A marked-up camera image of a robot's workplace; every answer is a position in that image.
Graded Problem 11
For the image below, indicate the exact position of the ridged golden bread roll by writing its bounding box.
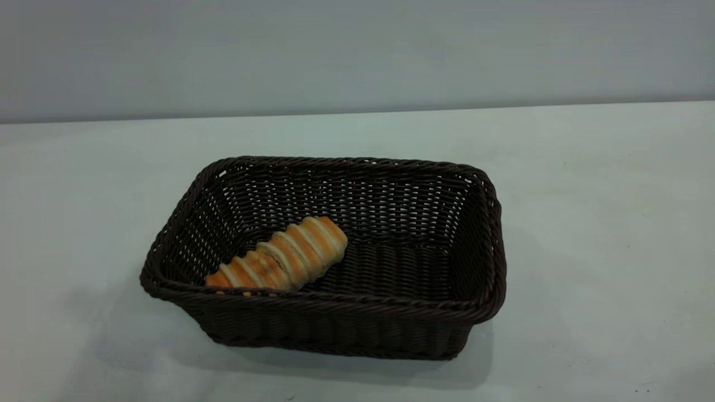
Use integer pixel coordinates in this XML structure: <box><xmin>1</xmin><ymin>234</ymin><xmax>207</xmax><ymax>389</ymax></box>
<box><xmin>204</xmin><ymin>216</ymin><xmax>349</xmax><ymax>296</ymax></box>

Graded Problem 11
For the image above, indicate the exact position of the dark brown woven basket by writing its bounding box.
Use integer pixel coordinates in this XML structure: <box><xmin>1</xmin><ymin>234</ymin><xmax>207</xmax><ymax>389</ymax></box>
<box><xmin>140</xmin><ymin>156</ymin><xmax>508</xmax><ymax>361</ymax></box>

